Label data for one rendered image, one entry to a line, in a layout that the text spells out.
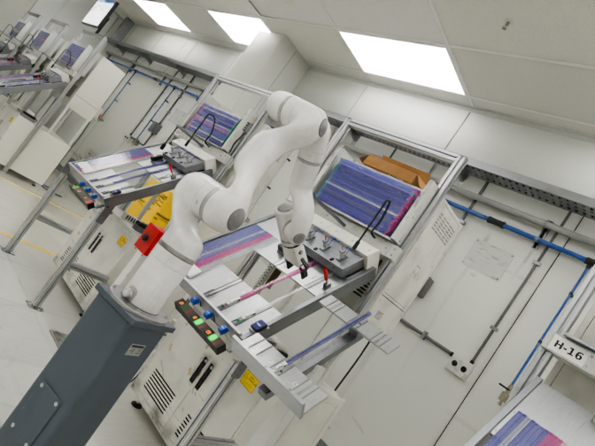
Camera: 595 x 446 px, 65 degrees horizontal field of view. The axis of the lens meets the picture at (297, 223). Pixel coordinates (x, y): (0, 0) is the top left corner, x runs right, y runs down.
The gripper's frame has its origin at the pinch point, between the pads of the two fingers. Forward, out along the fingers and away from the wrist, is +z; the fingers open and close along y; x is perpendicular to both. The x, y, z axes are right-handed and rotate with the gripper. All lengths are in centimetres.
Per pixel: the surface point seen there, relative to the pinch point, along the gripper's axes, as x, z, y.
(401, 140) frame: -90, -15, 22
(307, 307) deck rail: 4.7, 10.7, -10.0
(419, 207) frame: -62, -3, -12
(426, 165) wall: -209, 82, 97
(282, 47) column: -229, 14, 305
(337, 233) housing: -35.7, 9.3, 14.7
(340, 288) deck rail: -13.3, 13.3, -10.1
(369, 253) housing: -34.7, 9.2, -6.9
